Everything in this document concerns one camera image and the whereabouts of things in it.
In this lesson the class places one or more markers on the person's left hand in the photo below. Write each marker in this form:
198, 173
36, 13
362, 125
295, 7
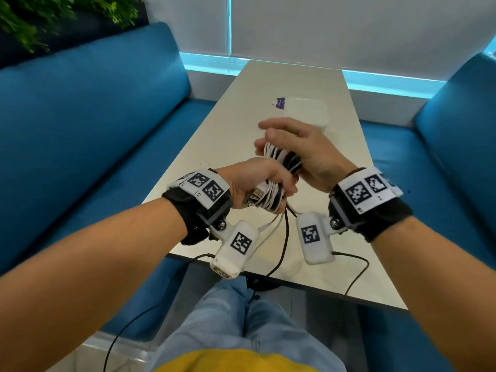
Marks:
248, 176

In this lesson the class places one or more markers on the person's right hand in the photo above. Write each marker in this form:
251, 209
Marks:
317, 154

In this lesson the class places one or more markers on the white mini drawer box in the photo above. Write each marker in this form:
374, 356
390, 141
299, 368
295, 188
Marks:
306, 108

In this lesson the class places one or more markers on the person's left forearm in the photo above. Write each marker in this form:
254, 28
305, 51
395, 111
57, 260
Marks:
89, 275

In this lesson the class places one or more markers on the person's right forearm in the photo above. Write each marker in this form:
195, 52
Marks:
438, 290

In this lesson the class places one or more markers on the dark planter box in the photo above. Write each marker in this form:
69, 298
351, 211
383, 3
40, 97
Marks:
89, 27

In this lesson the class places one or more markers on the purple sticker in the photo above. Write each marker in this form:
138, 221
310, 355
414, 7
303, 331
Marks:
279, 103

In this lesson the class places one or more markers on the black marker wristband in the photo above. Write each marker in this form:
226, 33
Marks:
387, 224
182, 213

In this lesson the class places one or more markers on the white charger on floor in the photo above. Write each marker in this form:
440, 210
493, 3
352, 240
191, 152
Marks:
356, 257

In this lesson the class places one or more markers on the blue sofa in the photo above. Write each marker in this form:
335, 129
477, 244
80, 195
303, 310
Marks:
77, 143
445, 178

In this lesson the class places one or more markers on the white roller blind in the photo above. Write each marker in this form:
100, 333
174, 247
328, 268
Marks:
368, 30
186, 23

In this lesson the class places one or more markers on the blue jeans legs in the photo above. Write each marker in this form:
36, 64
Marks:
217, 325

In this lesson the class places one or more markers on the yellow shirt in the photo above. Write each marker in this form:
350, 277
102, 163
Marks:
232, 362

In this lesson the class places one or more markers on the green plant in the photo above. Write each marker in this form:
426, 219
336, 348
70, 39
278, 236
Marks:
31, 15

